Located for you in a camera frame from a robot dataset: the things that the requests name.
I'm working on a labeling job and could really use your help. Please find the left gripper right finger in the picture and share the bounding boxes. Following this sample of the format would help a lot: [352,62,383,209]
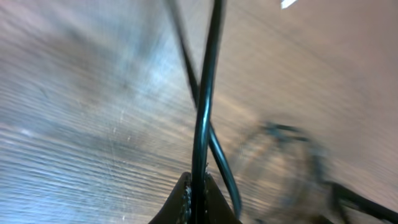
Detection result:
[205,174,241,224]

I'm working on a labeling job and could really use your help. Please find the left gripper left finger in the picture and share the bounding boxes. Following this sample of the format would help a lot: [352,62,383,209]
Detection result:
[149,172,191,224]

